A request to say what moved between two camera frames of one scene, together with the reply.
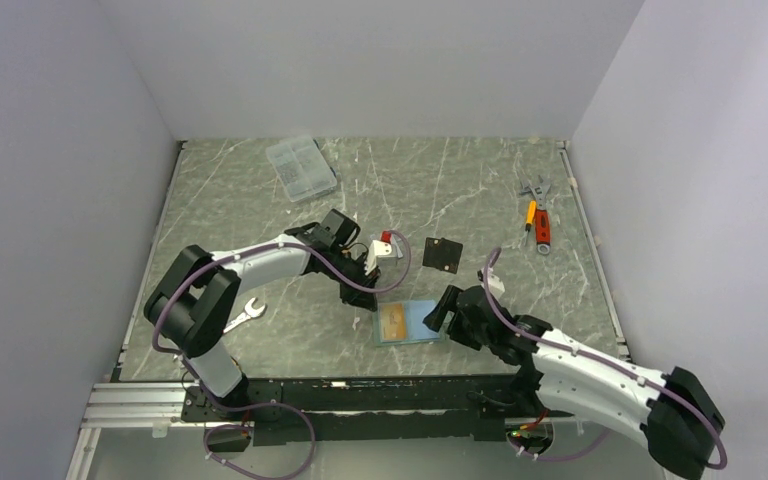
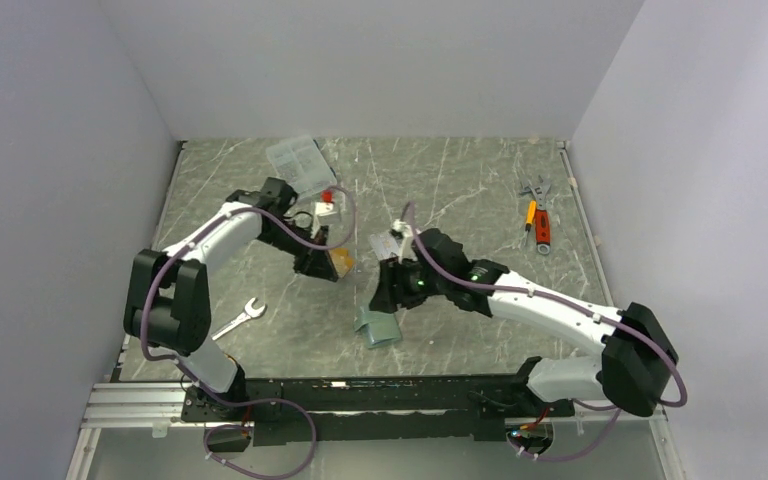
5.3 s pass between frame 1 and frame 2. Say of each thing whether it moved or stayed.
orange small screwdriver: stayed
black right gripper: moved
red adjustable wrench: stayed
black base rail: stayed
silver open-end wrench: stayed
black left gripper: moved
